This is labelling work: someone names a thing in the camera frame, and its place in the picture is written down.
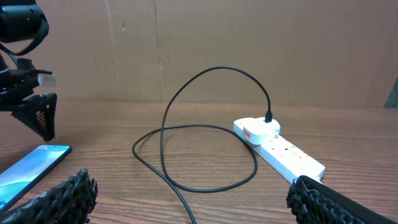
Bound blue Galaxy smartphone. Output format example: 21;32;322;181
1;145;72;213

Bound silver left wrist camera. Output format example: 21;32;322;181
37;73;57;88

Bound white charger plug adapter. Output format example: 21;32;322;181
242;117;281;145

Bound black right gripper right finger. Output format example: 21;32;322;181
286;175;397;224

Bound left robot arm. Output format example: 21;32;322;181
1;0;57;142

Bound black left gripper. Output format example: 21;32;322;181
1;58;57;142

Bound white power strip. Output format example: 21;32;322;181
233;118;325;183

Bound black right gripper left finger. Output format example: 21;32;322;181
1;169;98;224

